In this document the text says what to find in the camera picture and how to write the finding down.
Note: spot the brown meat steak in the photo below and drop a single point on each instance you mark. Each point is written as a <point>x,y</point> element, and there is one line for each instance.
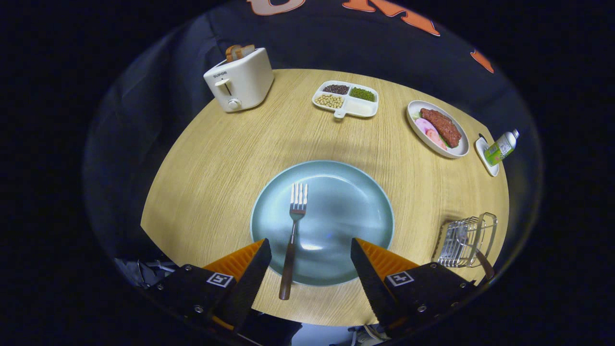
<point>442,126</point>

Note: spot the pile of yellow soybeans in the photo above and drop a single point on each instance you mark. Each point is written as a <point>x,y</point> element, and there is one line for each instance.
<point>329,101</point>

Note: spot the white divided dish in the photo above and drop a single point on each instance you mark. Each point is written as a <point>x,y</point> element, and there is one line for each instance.
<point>360,108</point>

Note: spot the light blue round plate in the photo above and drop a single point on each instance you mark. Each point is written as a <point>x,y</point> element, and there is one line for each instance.
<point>346,216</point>

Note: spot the toasted bread slice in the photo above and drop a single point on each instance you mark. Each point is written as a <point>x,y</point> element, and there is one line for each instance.
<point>247,49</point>
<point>231,52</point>

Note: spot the pile of dark beans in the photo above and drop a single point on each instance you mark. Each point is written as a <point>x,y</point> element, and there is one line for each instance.
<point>336,89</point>

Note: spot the green lettuce leaf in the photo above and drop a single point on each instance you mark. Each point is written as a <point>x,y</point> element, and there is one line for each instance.
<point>416,116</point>

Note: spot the white oval plate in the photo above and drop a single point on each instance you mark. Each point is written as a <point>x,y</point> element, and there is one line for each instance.
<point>414,134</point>

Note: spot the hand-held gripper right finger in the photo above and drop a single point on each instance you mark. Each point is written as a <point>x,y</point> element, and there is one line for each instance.
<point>372,283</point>

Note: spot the red ham slice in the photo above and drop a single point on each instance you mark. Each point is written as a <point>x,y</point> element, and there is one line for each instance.
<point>435,139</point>

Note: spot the grey white bundle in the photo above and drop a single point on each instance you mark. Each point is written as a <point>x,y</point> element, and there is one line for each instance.
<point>144,271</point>

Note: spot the small white coaster tray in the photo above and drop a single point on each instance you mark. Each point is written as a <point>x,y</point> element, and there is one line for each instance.
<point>483,156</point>

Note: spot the silver bottle with green label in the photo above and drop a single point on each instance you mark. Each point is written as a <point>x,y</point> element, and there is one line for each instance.
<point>499,149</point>

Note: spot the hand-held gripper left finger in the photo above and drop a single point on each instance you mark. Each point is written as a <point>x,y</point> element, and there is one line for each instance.
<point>250,283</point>

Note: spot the pale pink ham slice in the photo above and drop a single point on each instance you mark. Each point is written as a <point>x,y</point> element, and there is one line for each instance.
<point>424,126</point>

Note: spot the white toaster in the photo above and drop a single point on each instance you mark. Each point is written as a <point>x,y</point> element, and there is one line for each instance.
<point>247,79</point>

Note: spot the pile of green beans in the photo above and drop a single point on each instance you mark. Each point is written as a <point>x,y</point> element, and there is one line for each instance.
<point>362,94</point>

